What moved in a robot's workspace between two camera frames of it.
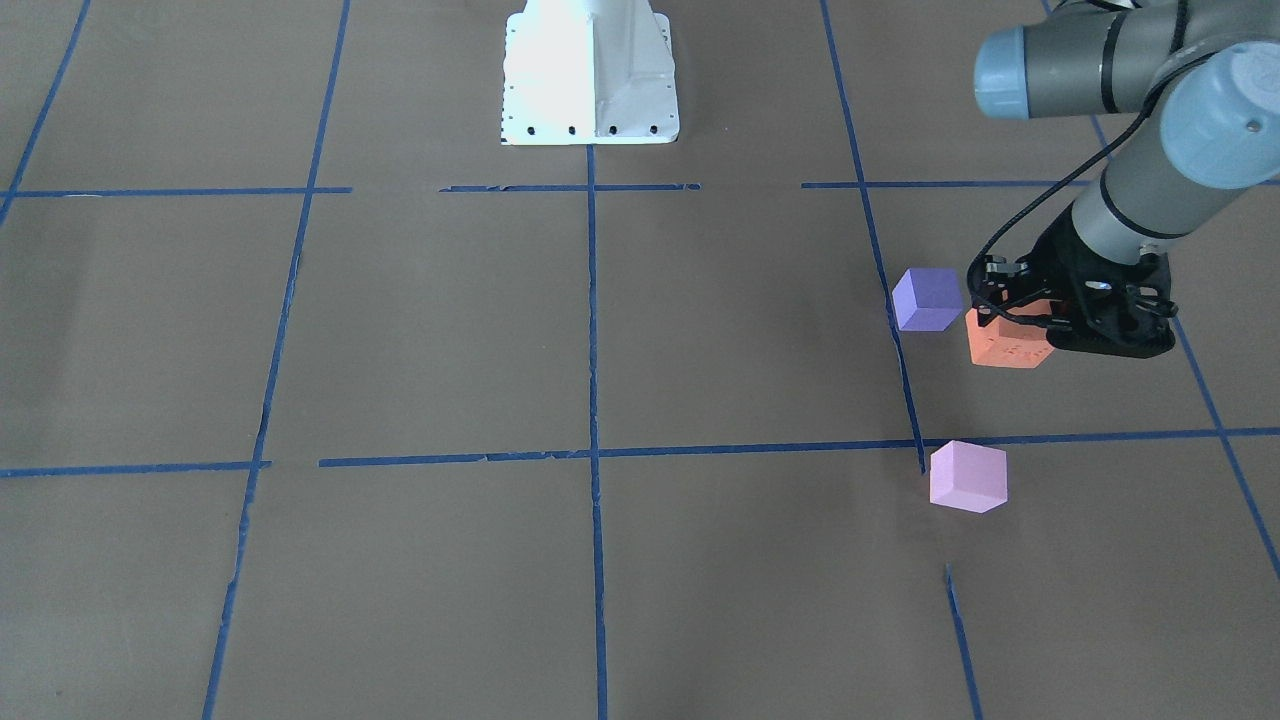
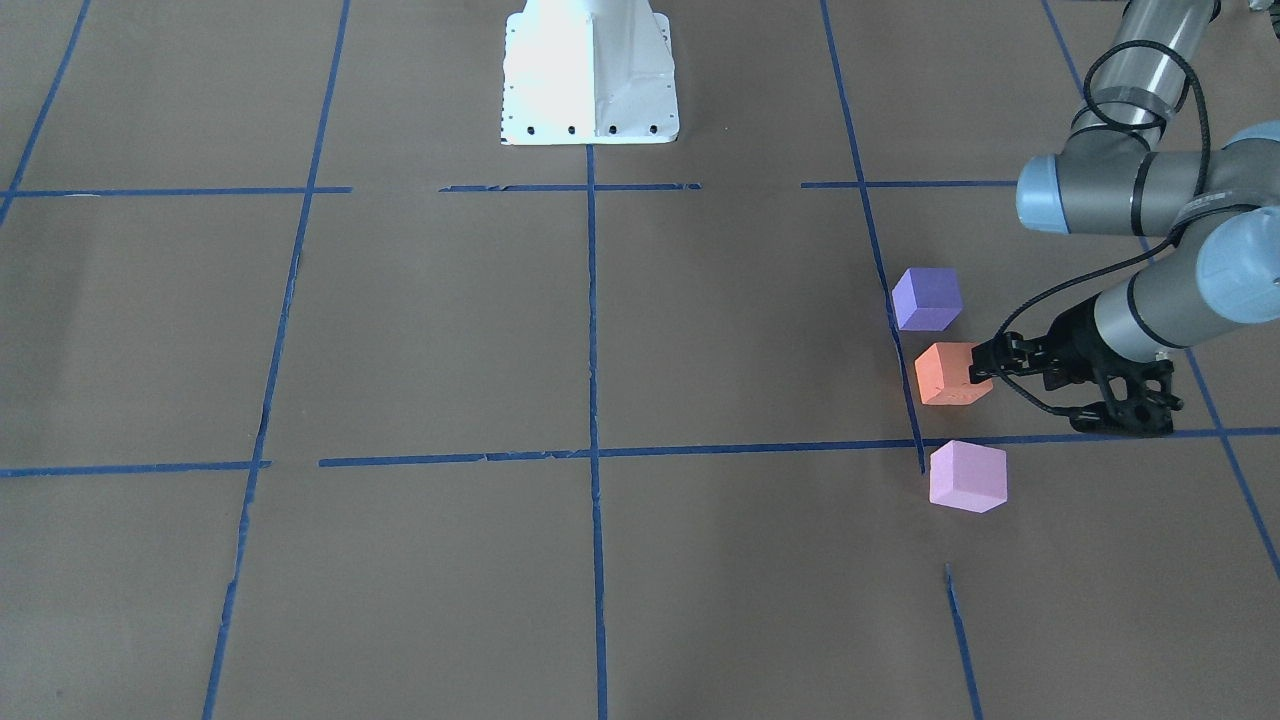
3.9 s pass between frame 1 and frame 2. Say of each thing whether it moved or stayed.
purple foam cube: stayed
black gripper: moved
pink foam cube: stayed
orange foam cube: moved
